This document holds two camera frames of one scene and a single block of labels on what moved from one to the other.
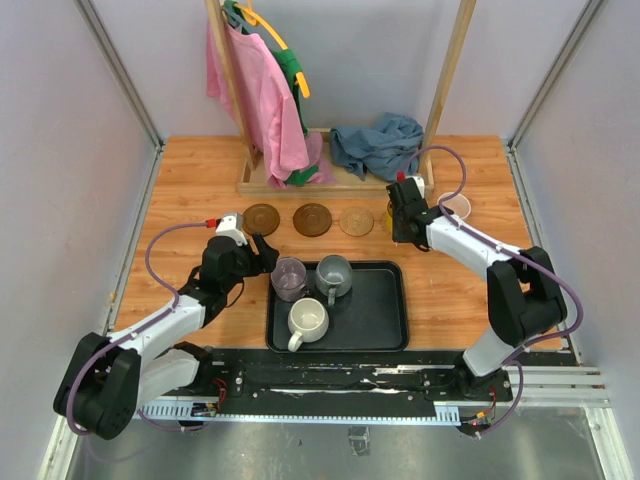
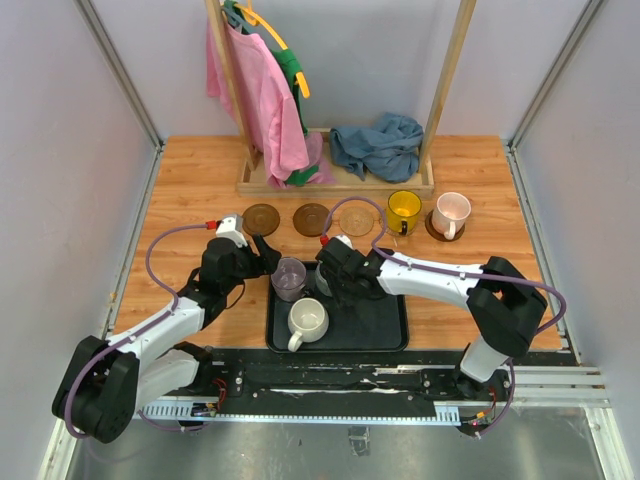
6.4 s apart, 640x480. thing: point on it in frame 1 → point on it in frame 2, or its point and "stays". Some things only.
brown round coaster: (260, 218) stays
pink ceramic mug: (459, 204) stays
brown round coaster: (312, 219) stays
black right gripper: (398, 235) → (331, 277)
